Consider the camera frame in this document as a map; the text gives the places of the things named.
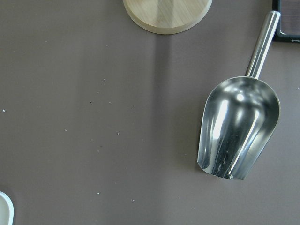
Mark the white rabbit tray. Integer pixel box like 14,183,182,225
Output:
0,192,14,225

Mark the steel scoop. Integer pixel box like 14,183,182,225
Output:
197,11,281,180

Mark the wooden mug tree stand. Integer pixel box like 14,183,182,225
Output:
123,0,212,35

